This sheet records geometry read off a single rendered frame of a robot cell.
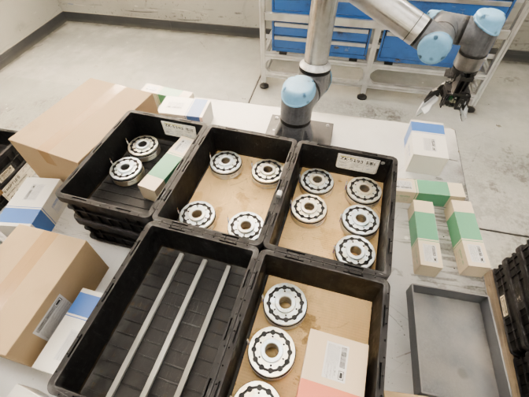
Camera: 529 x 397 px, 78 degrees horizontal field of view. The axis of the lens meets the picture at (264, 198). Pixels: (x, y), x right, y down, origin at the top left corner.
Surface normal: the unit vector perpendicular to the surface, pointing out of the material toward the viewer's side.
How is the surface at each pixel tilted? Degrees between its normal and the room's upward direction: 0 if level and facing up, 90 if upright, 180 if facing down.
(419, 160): 90
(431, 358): 0
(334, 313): 0
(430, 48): 86
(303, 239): 0
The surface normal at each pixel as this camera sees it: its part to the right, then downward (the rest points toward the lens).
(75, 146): -0.02, -0.62
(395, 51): -0.23, 0.76
